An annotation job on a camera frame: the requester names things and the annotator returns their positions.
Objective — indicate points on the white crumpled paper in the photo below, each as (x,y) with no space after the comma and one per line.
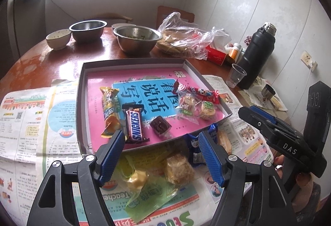
(278,104)

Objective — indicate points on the orange snack packet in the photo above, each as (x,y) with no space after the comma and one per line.
(224,142)

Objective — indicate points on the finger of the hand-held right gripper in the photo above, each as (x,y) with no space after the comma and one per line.
(266,114)
(254,120)

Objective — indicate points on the red tissue pack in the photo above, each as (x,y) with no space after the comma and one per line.
(217,55)

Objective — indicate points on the blue circle newspaper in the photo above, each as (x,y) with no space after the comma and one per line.
(33,117)

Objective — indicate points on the yellow snack packet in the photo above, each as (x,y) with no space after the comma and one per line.
(111,109)

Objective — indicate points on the large steel bowl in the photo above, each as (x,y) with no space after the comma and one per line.
(135,39)

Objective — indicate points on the dark brown candy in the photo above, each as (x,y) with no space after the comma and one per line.
(160,127)

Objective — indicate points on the person's right hand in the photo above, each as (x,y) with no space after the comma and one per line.
(303,182)

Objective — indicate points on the curved wooden chair back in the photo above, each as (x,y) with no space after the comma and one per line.
(111,17)

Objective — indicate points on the blue snack packet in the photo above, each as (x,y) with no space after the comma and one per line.
(194,149)

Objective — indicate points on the orange pill bottle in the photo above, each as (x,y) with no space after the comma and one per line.
(234,52)

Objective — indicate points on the yellow candy green wrapper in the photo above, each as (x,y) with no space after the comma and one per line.
(138,179)

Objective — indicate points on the flat green plastic packet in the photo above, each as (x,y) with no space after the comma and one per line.
(152,202)

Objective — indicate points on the brown chocolate bar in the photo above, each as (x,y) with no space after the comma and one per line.
(134,125)

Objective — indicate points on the red white artificial flowers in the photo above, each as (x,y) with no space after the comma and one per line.
(247,39)

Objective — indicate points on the steel thermos cup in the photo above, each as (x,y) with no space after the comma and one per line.
(267,91)

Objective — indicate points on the small ceramic bowl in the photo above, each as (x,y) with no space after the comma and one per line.
(58,39)

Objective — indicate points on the clear plastic cup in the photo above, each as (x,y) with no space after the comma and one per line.
(235,77)

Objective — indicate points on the red snack packet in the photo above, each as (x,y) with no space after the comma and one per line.
(196,91)

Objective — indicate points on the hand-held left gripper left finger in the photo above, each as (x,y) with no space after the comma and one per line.
(110,158)

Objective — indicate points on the clear plastic bag of bread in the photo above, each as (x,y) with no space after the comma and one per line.
(186,39)

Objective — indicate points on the brown crispy cake packet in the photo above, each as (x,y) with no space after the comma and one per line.
(179,170)

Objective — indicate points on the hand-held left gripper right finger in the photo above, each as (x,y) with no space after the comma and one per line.
(210,161)

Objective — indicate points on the small steel bowl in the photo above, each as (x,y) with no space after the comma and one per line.
(88,32)

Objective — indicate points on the cartoon lesson newspaper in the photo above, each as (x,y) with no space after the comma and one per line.
(181,215)

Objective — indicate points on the dark refrigerator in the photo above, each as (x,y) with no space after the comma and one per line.
(25,21)

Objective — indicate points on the round cake green label packet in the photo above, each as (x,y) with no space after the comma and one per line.
(187,105)
(206,111)

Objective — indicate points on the white wall socket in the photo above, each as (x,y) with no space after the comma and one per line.
(309,59)

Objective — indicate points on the shallow cardboard box tray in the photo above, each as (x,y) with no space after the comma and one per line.
(155,78)

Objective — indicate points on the black thermos bottle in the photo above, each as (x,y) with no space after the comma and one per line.
(256,57)

